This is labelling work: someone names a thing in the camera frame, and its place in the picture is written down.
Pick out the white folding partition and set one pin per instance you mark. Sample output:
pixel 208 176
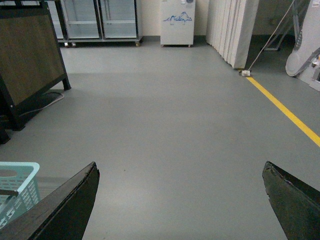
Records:
pixel 229 30

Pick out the dark wooden display stand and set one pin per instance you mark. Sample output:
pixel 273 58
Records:
pixel 31 61

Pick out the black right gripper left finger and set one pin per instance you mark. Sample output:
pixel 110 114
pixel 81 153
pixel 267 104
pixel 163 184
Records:
pixel 63 214

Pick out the white cabinet with blue drawing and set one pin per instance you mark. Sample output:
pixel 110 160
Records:
pixel 177 22

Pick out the light blue plastic basket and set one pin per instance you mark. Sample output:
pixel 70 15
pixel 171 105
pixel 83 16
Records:
pixel 19 190

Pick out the glass door refrigerator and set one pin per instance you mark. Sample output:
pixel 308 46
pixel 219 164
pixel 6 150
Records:
pixel 96 21

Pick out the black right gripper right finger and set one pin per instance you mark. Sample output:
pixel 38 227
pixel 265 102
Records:
pixel 295 203

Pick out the white machine on right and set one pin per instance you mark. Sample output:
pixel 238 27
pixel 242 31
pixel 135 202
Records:
pixel 304 61

